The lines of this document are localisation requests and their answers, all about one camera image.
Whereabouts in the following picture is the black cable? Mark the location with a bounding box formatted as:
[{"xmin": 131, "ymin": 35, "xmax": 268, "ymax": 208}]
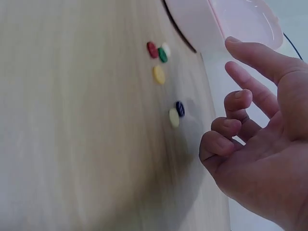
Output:
[{"xmin": 282, "ymin": 32, "xmax": 304, "ymax": 61}]

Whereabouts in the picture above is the person's right hand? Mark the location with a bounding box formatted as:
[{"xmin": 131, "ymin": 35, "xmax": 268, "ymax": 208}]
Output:
[{"xmin": 198, "ymin": 36, "xmax": 308, "ymax": 231}]

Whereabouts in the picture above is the green round token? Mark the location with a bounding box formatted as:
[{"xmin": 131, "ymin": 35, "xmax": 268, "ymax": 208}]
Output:
[{"xmin": 157, "ymin": 47, "xmax": 168, "ymax": 64}]

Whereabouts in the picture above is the open pink plastic box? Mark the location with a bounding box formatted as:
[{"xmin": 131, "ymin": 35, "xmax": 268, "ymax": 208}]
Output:
[{"xmin": 163, "ymin": 0, "xmax": 282, "ymax": 52}]

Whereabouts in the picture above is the dark blue round token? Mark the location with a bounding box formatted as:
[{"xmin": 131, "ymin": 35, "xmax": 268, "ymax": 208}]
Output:
[{"xmin": 175, "ymin": 101, "xmax": 186, "ymax": 118}]

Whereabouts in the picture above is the pale yellow round token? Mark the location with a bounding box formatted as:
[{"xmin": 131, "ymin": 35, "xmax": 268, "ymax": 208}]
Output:
[{"xmin": 168, "ymin": 108, "xmax": 180, "ymax": 128}]

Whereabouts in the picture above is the red round token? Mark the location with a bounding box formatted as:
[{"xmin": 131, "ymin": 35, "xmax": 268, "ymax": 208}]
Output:
[{"xmin": 146, "ymin": 41, "xmax": 158, "ymax": 59}]

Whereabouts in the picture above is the white round token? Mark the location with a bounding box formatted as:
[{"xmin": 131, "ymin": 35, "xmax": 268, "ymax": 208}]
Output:
[{"xmin": 161, "ymin": 42, "xmax": 171, "ymax": 58}]

